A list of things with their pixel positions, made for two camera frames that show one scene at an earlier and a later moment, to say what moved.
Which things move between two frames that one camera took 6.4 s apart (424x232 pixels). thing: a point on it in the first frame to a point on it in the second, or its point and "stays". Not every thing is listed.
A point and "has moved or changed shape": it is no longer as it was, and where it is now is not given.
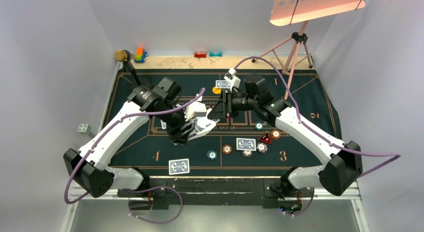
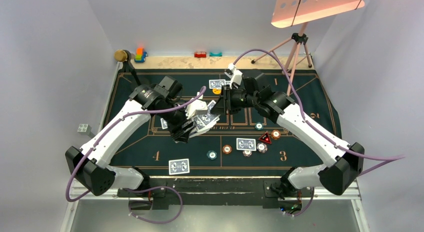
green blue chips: [259, 125] stays
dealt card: [223, 84] has moved or changed shape
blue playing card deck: [202, 125] stays
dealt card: [179, 166] stays
